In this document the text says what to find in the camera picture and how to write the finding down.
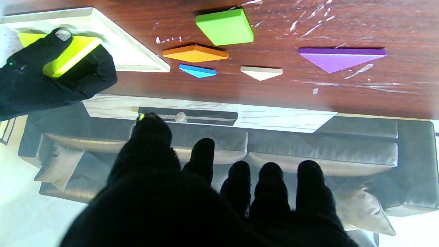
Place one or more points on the orange tangram parallelogram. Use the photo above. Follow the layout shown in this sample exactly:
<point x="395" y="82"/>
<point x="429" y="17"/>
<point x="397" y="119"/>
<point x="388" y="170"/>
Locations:
<point x="195" y="54"/>

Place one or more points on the square wooden puzzle tray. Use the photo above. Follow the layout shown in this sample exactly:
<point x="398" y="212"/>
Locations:
<point x="133" y="56"/>

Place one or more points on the brown sofa cushion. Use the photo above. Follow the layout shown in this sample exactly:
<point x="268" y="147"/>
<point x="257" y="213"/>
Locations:
<point x="367" y="209"/>
<point x="58" y="168"/>

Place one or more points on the small cream tangram triangle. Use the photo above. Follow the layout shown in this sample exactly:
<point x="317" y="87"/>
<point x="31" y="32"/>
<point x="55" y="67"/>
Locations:
<point x="261" y="73"/>

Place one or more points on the long black decorative tray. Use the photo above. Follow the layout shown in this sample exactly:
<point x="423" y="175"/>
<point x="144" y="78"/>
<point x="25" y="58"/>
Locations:
<point x="209" y="116"/>

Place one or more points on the small blue tangram triangle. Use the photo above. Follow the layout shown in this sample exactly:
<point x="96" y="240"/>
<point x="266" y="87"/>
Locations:
<point x="198" y="71"/>

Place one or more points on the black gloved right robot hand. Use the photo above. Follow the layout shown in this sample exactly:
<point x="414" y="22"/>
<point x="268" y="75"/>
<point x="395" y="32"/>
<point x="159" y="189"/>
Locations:
<point x="27" y="85"/>

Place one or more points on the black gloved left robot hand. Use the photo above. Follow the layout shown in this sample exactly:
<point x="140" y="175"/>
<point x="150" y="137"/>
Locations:
<point x="154" y="206"/>

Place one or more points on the large yellow tangram triangle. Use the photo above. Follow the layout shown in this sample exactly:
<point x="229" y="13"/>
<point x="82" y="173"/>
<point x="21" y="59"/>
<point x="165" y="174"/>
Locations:
<point x="73" y="51"/>

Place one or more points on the dark brown leather sofa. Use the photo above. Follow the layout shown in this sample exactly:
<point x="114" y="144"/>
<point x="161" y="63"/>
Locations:
<point x="319" y="154"/>

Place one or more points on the green tangram square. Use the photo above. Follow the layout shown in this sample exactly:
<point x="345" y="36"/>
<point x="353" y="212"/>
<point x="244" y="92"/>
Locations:
<point x="224" y="27"/>

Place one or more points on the purple tangram triangle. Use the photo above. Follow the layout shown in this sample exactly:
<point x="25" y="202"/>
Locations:
<point x="337" y="60"/>

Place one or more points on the thin metal side table frame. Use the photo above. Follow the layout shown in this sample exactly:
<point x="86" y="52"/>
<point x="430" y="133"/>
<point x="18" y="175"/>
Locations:
<point x="6" y="132"/>

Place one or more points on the clear glass ball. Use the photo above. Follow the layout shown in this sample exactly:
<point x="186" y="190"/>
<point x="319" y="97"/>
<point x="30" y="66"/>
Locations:
<point x="180" y="117"/>

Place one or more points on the marble coffee table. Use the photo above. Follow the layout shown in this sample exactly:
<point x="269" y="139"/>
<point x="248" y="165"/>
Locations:
<point x="281" y="118"/>

